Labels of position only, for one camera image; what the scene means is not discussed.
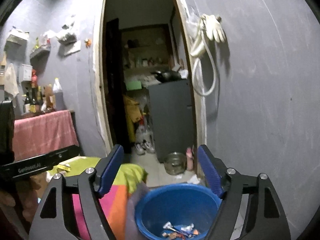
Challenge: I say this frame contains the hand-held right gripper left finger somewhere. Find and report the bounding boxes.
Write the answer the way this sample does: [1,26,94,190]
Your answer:
[29,144,125,240]

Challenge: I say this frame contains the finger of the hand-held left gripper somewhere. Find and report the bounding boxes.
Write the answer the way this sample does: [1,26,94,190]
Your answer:
[46,145,79,168]

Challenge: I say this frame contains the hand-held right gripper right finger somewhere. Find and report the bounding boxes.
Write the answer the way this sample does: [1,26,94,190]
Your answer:
[197,144,292,240]

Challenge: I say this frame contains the blue plastic bucket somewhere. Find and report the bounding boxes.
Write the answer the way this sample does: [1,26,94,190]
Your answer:
[135,183,223,240]

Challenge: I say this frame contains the blue snack wrapper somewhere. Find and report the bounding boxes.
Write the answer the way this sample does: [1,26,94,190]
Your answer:
[172,226,202,239]

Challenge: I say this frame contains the person's left forearm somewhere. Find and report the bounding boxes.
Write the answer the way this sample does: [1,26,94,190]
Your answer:
[0,188,16,207]

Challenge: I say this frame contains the white paper scrap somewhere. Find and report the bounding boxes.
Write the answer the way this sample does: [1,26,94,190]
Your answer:
[187,174,201,185]

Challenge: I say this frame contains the pink slender object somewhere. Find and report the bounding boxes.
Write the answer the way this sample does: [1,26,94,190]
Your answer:
[186,147,195,172]

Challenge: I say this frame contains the pink checked cloth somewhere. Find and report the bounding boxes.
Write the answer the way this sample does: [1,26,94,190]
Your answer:
[12,109,80,161]

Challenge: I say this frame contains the colourful striped blanket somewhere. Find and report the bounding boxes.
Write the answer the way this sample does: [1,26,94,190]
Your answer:
[29,156,148,240]

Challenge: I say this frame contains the dark glass sauce bottle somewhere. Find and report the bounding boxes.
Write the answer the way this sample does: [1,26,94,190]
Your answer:
[37,86,45,112]
[31,84,41,113]
[23,87,32,113]

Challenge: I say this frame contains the pale lilac sheet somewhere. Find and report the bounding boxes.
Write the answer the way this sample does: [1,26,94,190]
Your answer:
[124,182,151,240]

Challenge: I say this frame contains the plastic bottle red cap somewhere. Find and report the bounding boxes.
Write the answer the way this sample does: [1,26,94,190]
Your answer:
[136,119,151,141]

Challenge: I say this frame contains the white hanging rag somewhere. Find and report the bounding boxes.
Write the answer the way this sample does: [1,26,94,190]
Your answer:
[3,63,20,98]

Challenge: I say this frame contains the orange plastic bottle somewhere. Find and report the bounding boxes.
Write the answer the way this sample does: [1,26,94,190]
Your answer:
[43,84,56,110]

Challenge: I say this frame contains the large oil jug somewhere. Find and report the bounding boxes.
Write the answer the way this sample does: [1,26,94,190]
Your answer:
[52,77,65,111]

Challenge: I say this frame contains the grey cabinet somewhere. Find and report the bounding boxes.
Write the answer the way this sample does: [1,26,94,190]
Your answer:
[147,78,198,165]

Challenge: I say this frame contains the yellow cardboard box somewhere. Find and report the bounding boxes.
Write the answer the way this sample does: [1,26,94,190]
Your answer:
[123,94,141,123]

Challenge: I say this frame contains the wooden grater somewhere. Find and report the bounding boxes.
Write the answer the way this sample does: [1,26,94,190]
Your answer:
[0,52,7,86]

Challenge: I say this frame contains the green box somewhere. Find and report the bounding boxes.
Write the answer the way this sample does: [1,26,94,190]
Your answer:
[125,80,142,91]

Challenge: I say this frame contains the bunch of seasoning packets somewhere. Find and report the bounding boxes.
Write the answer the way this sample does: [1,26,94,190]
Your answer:
[35,31,52,50]

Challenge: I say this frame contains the black wok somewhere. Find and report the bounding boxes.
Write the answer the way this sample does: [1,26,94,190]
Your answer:
[151,70,182,83]

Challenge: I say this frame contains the white hanging plastic bag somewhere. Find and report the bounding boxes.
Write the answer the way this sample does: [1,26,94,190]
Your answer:
[56,14,77,46]

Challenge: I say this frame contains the wooden shelf unit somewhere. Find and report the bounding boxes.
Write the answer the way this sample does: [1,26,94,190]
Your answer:
[121,23,176,81]

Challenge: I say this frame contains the white rubber gloves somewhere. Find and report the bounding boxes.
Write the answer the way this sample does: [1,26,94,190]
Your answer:
[203,14,226,43]

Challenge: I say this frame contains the clear plastic bag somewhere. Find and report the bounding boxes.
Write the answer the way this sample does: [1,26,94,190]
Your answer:
[186,12,201,38]

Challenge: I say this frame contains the white wall box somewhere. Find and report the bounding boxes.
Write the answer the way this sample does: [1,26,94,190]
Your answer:
[20,64,33,82]

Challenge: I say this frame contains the wooden door frame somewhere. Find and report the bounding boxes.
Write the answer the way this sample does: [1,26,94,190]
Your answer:
[93,0,208,166]

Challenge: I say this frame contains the grey wall shelf basket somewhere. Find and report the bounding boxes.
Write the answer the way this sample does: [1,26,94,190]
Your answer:
[29,45,52,63]

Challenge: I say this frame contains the white wall basket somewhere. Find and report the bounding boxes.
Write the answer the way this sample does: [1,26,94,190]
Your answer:
[3,27,30,53]

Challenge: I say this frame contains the white wall switch plate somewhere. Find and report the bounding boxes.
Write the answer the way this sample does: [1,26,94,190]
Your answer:
[63,42,81,56]

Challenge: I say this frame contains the white hose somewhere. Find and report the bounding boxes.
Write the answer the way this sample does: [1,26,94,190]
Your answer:
[189,14,217,96]

